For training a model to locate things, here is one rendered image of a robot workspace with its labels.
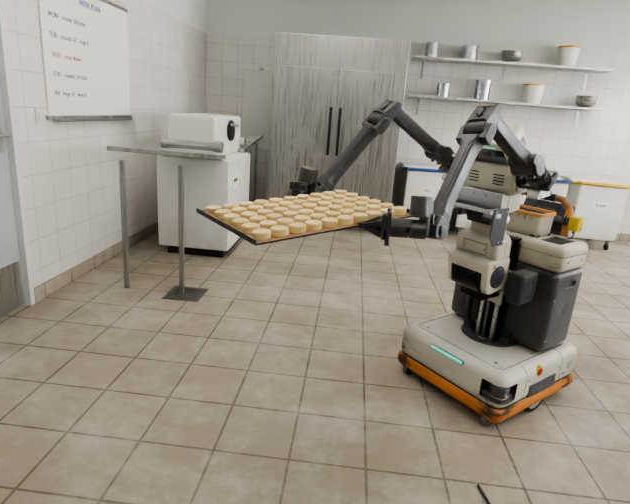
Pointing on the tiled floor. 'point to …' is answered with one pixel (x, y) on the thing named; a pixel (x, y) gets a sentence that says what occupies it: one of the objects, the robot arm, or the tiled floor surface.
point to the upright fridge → (333, 109)
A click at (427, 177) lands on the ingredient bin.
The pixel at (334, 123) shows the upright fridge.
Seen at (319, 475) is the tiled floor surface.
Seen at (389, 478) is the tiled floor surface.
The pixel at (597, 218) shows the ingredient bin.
